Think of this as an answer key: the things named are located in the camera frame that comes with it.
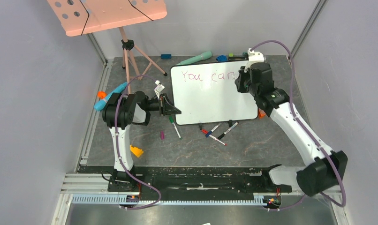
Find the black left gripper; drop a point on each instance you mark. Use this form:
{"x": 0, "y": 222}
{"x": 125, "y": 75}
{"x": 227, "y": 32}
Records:
{"x": 165, "y": 106}

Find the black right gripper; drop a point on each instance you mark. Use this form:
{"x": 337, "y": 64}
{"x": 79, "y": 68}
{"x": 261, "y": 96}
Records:
{"x": 241, "y": 80}

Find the white whiteboard black frame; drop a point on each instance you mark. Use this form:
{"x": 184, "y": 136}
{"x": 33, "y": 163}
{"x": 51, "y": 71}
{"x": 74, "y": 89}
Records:
{"x": 206, "y": 93}

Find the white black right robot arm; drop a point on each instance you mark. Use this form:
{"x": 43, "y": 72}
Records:
{"x": 324, "y": 167}

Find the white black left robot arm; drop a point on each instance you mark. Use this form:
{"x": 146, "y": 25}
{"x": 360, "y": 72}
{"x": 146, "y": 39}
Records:
{"x": 121, "y": 112}

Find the green whiteboard marker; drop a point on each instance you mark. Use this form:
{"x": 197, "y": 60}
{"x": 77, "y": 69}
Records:
{"x": 175, "y": 127}

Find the red whiteboard marker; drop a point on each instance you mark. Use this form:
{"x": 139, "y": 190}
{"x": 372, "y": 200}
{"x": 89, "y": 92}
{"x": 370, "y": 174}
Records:
{"x": 214, "y": 138}

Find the black whiteboard marker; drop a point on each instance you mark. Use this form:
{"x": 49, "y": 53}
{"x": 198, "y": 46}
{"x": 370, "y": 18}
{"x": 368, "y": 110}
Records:
{"x": 228, "y": 130}

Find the orange semicircle toy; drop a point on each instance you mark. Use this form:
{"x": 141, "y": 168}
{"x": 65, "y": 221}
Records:
{"x": 261, "y": 114}

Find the blue toy brick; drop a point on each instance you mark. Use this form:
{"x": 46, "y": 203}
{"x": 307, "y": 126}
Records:
{"x": 222, "y": 58}

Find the blue rectangular block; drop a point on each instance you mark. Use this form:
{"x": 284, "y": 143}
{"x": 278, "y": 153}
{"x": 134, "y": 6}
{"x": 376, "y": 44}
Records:
{"x": 165, "y": 56}

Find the teal flat piece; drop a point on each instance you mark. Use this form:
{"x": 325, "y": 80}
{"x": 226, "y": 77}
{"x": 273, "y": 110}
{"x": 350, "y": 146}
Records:
{"x": 195, "y": 59}

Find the yellow stepped wedge block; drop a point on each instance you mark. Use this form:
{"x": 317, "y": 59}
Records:
{"x": 138, "y": 152}

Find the orange small toy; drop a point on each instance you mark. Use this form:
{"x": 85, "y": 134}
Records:
{"x": 101, "y": 94}

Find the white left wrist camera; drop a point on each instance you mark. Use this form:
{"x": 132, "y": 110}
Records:
{"x": 158, "y": 89}

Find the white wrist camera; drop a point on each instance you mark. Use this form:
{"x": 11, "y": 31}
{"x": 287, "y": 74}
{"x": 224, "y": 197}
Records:
{"x": 253, "y": 57}
{"x": 158, "y": 89}

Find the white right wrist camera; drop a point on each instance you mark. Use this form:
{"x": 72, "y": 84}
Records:
{"x": 253, "y": 57}

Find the blue toy recorder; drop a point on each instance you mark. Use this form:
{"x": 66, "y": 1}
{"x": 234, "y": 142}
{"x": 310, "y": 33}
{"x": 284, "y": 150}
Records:
{"x": 99, "y": 106}

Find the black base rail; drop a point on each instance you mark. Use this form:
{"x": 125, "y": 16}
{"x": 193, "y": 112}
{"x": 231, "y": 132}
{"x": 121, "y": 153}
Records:
{"x": 195, "y": 183}

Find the white toothed cable rail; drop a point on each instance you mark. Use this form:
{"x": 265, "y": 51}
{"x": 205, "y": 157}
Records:
{"x": 132, "y": 200}

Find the aluminium frame rails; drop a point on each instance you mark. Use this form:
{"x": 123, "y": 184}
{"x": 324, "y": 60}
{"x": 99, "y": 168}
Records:
{"x": 74, "y": 183}

